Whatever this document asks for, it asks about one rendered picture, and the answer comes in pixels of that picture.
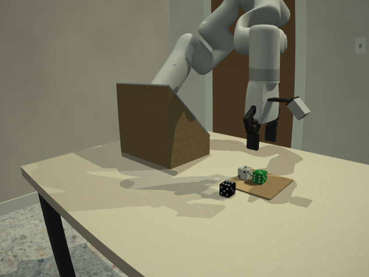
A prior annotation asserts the tan flat mat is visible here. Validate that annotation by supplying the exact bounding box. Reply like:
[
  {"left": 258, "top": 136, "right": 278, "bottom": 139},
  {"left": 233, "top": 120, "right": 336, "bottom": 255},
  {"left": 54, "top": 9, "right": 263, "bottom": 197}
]
[{"left": 229, "top": 173, "right": 294, "bottom": 200}]

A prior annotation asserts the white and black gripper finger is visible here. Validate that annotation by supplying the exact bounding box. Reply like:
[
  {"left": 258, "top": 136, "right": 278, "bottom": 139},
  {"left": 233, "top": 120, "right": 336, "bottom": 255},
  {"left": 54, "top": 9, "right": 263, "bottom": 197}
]
[
  {"left": 265, "top": 116, "right": 279, "bottom": 142},
  {"left": 243, "top": 105, "right": 261, "bottom": 151}
]

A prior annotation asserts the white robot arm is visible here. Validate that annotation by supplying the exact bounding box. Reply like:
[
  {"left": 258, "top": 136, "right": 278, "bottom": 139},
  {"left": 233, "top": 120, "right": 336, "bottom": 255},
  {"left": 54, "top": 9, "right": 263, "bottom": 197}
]
[{"left": 151, "top": 0, "right": 310, "bottom": 120}]

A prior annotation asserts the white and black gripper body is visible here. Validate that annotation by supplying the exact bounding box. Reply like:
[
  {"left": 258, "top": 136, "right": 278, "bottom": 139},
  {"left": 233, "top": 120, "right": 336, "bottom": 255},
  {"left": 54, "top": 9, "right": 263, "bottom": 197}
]
[{"left": 245, "top": 80, "right": 280, "bottom": 124}]

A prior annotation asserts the black die with white pips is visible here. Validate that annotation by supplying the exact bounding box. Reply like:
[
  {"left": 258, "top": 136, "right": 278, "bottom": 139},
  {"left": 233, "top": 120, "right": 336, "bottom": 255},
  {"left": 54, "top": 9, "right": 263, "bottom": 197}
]
[{"left": 219, "top": 180, "right": 236, "bottom": 198}]

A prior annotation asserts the green die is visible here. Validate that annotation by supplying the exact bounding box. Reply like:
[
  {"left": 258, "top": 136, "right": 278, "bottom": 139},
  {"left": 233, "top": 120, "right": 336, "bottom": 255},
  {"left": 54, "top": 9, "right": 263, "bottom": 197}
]
[{"left": 252, "top": 169, "right": 267, "bottom": 185}]

